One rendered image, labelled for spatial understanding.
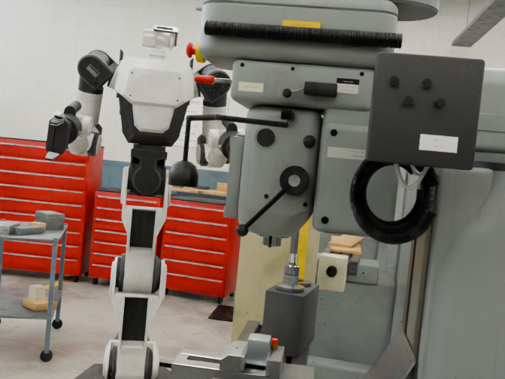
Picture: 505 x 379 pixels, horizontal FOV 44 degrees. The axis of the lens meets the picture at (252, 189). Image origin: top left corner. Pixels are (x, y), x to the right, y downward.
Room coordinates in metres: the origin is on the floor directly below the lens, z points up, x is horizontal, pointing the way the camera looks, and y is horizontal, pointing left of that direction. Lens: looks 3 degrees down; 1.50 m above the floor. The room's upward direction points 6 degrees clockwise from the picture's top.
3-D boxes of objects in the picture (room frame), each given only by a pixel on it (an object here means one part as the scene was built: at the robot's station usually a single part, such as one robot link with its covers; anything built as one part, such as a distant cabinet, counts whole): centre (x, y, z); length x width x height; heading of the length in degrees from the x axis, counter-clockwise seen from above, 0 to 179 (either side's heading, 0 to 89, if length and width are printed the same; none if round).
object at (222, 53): (1.59, -0.08, 1.81); 0.47 x 0.26 x 0.16; 82
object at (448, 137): (1.22, -0.32, 1.62); 0.20 x 0.09 x 0.21; 82
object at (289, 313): (1.95, -0.16, 1.02); 0.22 x 0.12 x 0.20; 162
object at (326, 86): (1.45, -0.11, 1.66); 0.12 x 0.04 x 0.04; 82
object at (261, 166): (1.59, -0.07, 1.47); 0.21 x 0.19 x 0.32; 172
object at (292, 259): (1.90, -0.14, 1.24); 0.03 x 0.03 x 0.11
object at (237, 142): (1.60, 0.05, 1.45); 0.04 x 0.04 x 0.21; 82
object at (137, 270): (2.28, 0.39, 1.19); 0.18 x 0.15 x 0.47; 100
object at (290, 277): (1.90, -0.14, 1.14); 0.05 x 0.05 x 0.06
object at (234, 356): (1.52, 0.00, 1.01); 0.12 x 0.06 x 0.04; 173
